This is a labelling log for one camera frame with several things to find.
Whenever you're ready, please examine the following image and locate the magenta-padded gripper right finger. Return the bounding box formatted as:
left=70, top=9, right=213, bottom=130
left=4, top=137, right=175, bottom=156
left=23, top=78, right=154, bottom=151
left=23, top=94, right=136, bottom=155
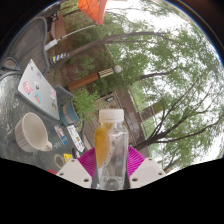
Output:
left=125, top=145, right=167, bottom=189

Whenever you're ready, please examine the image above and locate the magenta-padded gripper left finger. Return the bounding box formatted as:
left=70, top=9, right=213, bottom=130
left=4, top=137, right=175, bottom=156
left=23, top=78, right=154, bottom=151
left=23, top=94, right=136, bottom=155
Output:
left=55, top=147, right=99, bottom=189

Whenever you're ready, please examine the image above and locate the clear white-capped drink bottle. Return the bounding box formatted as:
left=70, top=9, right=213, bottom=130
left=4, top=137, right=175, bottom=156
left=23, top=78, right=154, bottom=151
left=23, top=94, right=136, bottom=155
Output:
left=94, top=108, right=130, bottom=191

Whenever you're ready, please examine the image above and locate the yellow sticker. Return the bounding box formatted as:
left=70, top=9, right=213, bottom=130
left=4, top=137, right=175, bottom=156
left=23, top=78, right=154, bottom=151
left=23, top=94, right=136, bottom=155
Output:
left=63, top=153, right=74, bottom=164

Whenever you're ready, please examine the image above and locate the beige tape roll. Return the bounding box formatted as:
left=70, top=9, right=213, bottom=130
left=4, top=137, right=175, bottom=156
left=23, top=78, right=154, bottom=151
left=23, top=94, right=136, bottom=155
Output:
left=53, top=153, right=66, bottom=169

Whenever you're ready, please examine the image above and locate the forked dark-trunk tree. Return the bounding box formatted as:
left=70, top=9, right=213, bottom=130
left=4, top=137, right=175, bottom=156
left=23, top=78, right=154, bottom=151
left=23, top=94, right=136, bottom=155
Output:
left=133, top=66, right=224, bottom=168

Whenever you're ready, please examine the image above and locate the green plant in blue pot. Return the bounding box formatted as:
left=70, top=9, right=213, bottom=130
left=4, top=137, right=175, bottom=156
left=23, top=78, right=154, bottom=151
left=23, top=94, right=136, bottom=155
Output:
left=58, top=87, right=101, bottom=126

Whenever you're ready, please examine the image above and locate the white ribbed mug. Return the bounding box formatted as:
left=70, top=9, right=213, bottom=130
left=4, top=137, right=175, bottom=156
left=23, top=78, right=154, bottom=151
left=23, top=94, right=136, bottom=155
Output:
left=14, top=112, right=54, bottom=153

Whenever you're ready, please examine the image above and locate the small grey wicker chair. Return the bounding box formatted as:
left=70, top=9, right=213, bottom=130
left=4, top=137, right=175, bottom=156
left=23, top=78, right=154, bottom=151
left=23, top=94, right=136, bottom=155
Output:
left=53, top=84, right=75, bottom=104

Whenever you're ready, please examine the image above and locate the silver laptop with stickers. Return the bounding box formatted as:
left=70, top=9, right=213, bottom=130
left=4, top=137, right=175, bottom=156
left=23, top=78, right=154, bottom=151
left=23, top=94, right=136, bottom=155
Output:
left=17, top=59, right=61, bottom=121

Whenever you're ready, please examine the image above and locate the yellow blue striped cone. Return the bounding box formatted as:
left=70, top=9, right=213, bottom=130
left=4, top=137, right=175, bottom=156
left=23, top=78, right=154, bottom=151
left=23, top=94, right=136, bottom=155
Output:
left=49, top=52, right=70, bottom=64

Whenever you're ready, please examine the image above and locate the slender grey-trunk tree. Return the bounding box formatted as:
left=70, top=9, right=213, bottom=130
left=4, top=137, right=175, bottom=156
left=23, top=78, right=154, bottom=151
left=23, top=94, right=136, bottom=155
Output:
left=53, top=19, right=208, bottom=68

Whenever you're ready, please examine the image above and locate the orange canopy tent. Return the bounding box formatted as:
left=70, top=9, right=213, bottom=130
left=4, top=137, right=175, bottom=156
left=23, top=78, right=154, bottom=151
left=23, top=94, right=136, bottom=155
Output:
left=77, top=0, right=109, bottom=26

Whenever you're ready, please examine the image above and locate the wooden lamp post with globe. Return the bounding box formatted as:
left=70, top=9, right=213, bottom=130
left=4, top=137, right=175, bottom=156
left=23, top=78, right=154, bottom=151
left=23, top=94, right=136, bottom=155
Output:
left=64, top=64, right=123, bottom=93

